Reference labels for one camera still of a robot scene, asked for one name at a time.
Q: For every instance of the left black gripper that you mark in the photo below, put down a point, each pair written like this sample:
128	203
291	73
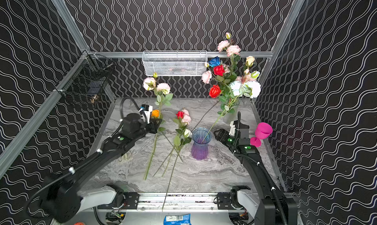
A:
153	125

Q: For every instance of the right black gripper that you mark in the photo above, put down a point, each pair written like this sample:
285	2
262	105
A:
241	130

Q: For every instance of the frosted clear glass vase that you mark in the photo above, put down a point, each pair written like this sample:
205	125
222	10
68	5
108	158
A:
230	116

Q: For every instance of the purple blue glass vase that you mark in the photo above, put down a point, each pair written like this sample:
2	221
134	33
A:
201	138

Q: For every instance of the orange yellow rose stem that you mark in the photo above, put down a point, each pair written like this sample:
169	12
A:
151	154

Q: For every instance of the white rose flower stem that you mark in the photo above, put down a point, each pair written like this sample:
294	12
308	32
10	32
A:
182	139

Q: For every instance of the white peony flower stem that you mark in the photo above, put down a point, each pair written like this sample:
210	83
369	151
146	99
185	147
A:
232	92

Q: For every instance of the pink double flower stem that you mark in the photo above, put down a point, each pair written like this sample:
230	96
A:
207	76

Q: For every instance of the blue rose flower stem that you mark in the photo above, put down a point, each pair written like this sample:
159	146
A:
214	62

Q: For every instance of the cream rose flower stem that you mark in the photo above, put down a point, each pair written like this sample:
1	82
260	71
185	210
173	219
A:
249	61

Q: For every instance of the pink peony flower stem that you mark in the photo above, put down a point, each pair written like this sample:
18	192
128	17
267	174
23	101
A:
232	51

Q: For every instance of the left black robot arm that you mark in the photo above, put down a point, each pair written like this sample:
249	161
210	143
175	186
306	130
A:
58	197

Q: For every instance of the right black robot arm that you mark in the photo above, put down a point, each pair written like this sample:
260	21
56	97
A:
271	206

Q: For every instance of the magenta plastic goblet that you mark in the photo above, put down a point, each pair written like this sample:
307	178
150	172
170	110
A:
262	132

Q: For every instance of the red pink rose stem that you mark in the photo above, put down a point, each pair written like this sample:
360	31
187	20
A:
182	120

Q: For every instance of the blue snack packet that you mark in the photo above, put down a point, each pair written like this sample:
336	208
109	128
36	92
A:
177	219

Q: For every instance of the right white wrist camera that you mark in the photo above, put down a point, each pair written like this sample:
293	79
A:
233	127

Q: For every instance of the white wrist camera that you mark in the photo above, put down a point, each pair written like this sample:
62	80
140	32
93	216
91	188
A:
233	127
146	112

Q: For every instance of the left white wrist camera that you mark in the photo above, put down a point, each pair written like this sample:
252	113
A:
146	112

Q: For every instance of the beige handled scissors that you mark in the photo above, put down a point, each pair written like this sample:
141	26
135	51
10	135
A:
126	157

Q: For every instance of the black wire basket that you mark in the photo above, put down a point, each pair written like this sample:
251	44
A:
87	86

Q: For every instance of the white wire mesh basket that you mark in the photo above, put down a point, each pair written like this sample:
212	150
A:
175	63

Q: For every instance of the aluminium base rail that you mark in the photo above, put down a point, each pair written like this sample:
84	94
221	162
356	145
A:
160	202

